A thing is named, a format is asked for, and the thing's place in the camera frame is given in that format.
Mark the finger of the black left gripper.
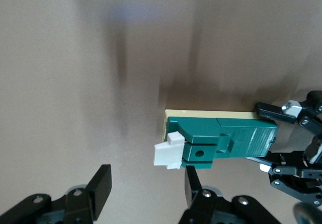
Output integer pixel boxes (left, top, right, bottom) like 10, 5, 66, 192
248, 151, 322, 209
255, 90, 322, 139

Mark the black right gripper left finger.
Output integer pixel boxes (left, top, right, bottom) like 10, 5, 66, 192
0, 164, 112, 224

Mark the green circuit board module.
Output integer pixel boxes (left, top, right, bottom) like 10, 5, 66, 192
153, 109, 279, 171

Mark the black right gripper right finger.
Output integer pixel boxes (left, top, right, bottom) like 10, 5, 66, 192
178, 165, 281, 224

